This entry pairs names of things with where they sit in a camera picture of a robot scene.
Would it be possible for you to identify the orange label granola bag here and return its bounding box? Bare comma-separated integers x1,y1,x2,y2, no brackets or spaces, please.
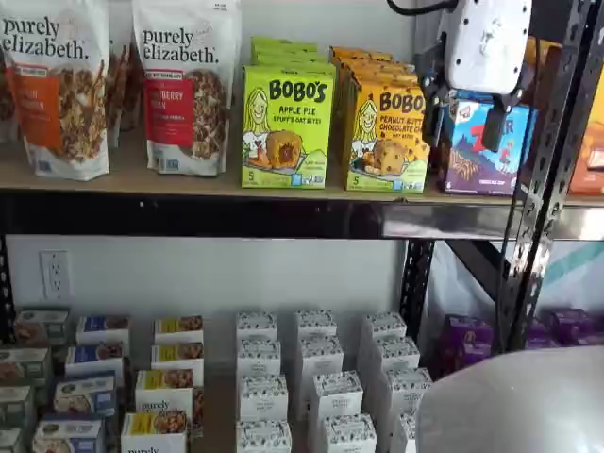
0,0,112,183

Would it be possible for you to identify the orange Bobo's peanut butter box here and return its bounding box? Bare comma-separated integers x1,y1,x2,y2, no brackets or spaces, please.
328,45,394,119
345,77,430,193
340,65,419,157
335,56,408,143

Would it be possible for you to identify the green label granola box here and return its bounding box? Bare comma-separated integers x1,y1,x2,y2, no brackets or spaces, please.
0,385,37,428
0,346,53,389
12,308,72,348
0,427,25,453

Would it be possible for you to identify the black metal shelf rack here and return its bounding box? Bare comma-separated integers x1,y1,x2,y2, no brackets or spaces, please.
0,0,604,355

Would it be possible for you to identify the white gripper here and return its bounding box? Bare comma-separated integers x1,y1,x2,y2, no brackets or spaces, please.
421,0,532,151

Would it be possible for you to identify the red label granola bag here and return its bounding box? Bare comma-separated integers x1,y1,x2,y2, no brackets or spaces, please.
130,0,243,176

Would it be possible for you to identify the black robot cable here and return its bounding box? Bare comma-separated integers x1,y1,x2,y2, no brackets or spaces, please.
386,0,528,355

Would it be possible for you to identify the green Bobo's apple pie box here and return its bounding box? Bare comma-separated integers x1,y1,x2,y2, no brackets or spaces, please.
241,64,335,190
249,36,318,54
252,57,338,72
251,46,327,65

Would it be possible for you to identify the blue label granola box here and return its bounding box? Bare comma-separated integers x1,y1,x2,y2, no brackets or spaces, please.
64,342,126,378
75,314,131,346
31,413,108,453
52,371,118,417

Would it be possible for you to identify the white patterned box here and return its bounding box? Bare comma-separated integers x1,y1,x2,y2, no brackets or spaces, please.
238,375,290,423
236,338,282,378
308,371,365,419
235,310,279,342
360,311,409,342
298,335,345,378
383,367,433,417
295,309,338,339
235,419,293,453
374,336,422,373
321,413,378,453
390,412,419,453

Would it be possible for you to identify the blue purple Zbar box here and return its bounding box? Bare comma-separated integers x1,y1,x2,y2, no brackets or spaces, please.
441,92,538,197

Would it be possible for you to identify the yellow label granola box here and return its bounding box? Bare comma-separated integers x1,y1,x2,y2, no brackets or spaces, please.
150,342,206,375
120,411,191,453
135,368,206,419
153,314,205,345

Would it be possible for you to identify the orange snack box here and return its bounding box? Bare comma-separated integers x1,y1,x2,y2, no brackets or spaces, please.
568,92,604,195
525,37,563,76

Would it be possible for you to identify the white granola bag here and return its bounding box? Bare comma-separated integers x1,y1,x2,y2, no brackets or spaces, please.
107,0,145,148
0,44,21,145

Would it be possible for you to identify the purple snack box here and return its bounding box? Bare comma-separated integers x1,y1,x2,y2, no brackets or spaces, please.
437,336,493,378
444,314,495,342
523,308,604,349

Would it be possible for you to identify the white wall outlet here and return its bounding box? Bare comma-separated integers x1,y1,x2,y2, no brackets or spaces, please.
39,249,72,301

